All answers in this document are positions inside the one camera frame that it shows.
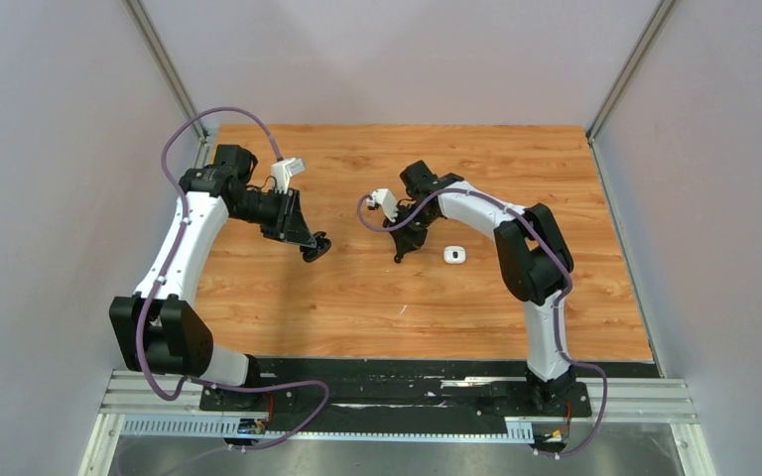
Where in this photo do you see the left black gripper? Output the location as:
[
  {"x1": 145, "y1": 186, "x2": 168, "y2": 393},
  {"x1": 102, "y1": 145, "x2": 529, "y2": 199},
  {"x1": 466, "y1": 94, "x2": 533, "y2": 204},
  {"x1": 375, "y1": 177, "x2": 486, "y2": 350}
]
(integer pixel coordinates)
[{"x1": 230, "y1": 186, "x2": 316, "y2": 247}]

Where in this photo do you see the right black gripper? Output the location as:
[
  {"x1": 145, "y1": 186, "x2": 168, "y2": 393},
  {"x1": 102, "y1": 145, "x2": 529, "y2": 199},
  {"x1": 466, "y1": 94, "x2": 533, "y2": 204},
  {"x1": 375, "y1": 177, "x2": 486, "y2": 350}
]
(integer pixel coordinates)
[{"x1": 384, "y1": 204, "x2": 439, "y2": 256}]

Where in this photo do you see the white earbud charging case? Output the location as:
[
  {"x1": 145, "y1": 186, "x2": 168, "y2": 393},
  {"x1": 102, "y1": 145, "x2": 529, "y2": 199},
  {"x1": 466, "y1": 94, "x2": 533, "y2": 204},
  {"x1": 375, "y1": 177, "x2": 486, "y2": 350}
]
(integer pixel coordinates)
[{"x1": 443, "y1": 245, "x2": 467, "y2": 265}]

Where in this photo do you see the black earbud charging case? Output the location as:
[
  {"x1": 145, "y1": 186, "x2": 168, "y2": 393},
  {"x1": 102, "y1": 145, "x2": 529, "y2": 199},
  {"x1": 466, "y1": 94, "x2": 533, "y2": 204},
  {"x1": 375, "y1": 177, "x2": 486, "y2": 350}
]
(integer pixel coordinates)
[{"x1": 300, "y1": 231, "x2": 331, "y2": 263}]

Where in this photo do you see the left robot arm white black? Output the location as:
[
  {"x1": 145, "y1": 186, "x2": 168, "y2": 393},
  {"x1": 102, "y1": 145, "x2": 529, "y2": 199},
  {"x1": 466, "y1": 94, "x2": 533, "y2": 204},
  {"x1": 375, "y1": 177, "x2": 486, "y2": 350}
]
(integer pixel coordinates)
[{"x1": 109, "y1": 145, "x2": 331, "y2": 410}]

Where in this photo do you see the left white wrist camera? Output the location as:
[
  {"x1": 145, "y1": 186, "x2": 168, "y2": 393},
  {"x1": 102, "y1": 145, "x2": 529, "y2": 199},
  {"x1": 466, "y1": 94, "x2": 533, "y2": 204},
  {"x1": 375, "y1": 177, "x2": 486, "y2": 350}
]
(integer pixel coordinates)
[{"x1": 270, "y1": 157, "x2": 306, "y2": 193}]

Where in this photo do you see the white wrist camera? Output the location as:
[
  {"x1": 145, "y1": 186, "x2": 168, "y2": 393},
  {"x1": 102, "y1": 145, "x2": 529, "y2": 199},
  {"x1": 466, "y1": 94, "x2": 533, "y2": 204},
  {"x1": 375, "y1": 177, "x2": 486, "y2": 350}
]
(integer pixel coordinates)
[
  {"x1": 270, "y1": 157, "x2": 306, "y2": 193},
  {"x1": 366, "y1": 188, "x2": 398, "y2": 223}
]

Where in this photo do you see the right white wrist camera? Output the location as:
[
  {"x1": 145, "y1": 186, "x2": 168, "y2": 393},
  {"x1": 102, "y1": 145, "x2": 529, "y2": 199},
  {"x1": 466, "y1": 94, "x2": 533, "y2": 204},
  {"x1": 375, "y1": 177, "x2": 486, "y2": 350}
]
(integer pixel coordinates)
[{"x1": 366, "y1": 188, "x2": 398, "y2": 223}]

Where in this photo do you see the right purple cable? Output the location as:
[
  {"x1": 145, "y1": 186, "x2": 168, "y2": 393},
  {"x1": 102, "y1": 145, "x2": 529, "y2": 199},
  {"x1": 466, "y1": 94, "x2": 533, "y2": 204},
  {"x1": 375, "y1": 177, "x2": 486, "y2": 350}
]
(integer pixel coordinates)
[{"x1": 356, "y1": 188, "x2": 609, "y2": 459}]

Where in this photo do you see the aluminium frame rail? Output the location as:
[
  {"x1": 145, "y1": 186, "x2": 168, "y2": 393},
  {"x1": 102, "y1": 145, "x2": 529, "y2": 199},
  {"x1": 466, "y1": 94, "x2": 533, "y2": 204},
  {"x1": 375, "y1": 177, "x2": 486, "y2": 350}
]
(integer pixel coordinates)
[{"x1": 80, "y1": 371, "x2": 715, "y2": 475}]

